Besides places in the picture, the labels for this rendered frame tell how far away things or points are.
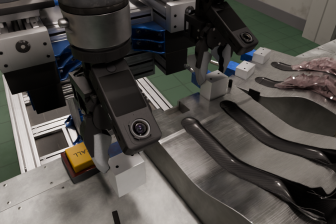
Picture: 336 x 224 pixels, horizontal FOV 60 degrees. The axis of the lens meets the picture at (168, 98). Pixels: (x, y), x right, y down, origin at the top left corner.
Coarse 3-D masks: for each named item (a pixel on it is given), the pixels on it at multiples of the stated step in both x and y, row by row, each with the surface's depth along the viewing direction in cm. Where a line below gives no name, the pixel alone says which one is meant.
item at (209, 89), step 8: (184, 64) 75; (192, 72) 70; (208, 72) 70; (216, 72) 68; (192, 80) 71; (208, 80) 65; (216, 80) 65; (224, 80) 67; (200, 88) 69; (208, 88) 66; (216, 88) 66; (224, 88) 68; (208, 96) 67; (216, 96) 68
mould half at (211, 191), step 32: (192, 96) 69; (224, 96) 69; (160, 128) 60; (224, 128) 61; (288, 128) 61; (160, 160) 60; (192, 160) 54; (256, 160) 53; (288, 160) 50; (192, 192) 52; (224, 192) 46; (256, 192) 44
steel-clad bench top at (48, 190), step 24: (48, 168) 63; (0, 192) 58; (24, 192) 58; (48, 192) 58; (72, 192) 58; (96, 192) 58; (144, 192) 58; (168, 192) 58; (0, 216) 54; (24, 216) 54; (48, 216) 54; (72, 216) 54; (96, 216) 54; (120, 216) 54; (144, 216) 54; (168, 216) 54; (192, 216) 54
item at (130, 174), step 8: (112, 144) 49; (112, 152) 48; (120, 152) 48; (112, 160) 45; (120, 160) 45; (128, 160) 45; (136, 160) 45; (112, 168) 43; (120, 168) 43; (128, 168) 43; (136, 168) 44; (144, 168) 46; (112, 176) 44; (120, 176) 43; (128, 176) 44; (136, 176) 45; (144, 176) 47; (112, 184) 46; (120, 184) 44; (128, 184) 45; (136, 184) 46; (120, 192) 45
